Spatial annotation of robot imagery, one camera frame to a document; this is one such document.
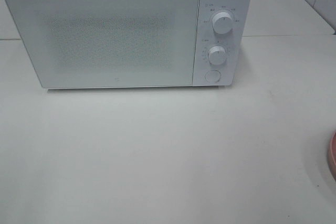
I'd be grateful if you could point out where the upper white round knob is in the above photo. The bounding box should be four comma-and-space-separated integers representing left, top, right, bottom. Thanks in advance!
210, 9, 234, 35

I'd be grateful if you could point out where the white round knob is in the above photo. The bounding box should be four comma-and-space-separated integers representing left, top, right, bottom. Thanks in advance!
208, 46, 227, 66
210, 9, 234, 35

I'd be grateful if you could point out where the white microwave door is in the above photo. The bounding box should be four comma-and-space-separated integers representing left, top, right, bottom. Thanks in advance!
5, 0, 198, 89

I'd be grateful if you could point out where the lower white round knob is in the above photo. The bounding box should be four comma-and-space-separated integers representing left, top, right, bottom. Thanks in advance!
208, 46, 227, 66

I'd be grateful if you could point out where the pink round plate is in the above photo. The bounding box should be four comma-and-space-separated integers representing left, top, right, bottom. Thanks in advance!
327, 132, 336, 180

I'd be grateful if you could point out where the round white door button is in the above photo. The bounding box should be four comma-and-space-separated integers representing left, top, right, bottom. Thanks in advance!
205, 70, 221, 83

